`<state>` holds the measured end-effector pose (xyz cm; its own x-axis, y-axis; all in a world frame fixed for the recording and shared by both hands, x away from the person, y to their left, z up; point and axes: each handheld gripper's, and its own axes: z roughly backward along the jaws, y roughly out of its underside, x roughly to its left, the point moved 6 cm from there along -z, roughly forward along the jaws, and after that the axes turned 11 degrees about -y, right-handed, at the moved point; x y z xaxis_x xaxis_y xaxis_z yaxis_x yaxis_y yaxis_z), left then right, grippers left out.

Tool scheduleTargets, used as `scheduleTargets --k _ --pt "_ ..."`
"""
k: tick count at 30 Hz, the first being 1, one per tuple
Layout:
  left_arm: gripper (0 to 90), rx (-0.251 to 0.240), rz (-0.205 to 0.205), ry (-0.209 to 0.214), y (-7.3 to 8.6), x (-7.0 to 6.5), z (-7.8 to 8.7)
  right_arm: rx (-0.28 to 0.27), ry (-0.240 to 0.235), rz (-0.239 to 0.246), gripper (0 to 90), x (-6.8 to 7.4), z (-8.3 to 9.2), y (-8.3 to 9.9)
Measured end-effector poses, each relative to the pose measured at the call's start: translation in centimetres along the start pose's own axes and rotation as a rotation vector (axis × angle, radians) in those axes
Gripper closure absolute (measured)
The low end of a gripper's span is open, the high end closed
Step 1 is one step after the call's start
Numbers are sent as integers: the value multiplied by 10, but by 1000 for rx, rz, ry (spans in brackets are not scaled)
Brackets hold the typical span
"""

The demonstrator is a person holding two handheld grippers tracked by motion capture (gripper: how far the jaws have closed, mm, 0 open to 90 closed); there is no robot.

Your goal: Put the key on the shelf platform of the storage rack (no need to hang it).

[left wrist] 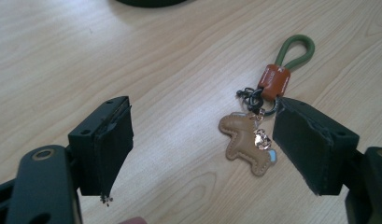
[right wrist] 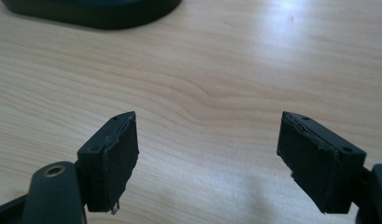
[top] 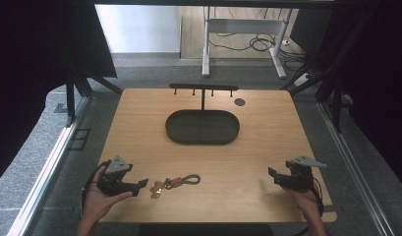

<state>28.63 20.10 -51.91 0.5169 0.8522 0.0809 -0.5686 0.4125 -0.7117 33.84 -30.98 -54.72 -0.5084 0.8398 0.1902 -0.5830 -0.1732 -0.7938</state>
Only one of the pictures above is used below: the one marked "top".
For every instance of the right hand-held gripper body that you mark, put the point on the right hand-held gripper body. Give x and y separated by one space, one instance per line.
300 178

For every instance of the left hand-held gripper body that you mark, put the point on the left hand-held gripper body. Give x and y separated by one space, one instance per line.
115 183

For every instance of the person's right hand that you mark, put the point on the person's right hand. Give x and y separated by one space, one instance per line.
308 203

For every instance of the person's left hand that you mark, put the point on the person's left hand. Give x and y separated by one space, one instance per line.
95 203

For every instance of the black round table grommet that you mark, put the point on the black round table grommet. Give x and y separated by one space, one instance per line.
240 102

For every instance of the black key stand with tray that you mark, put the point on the black key stand with tray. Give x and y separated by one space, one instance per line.
201 128

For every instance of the black metal stand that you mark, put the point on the black metal stand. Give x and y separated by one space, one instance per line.
336 98
72 98

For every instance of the white power strip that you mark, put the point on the white power strip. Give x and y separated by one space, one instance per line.
302 79

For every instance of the black curtain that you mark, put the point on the black curtain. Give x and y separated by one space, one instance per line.
31 65
375 82

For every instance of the aluminium rail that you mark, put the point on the aluminium rail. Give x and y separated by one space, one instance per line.
352 167
44 177

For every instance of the white desk frame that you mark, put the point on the white desk frame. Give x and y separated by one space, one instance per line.
244 25

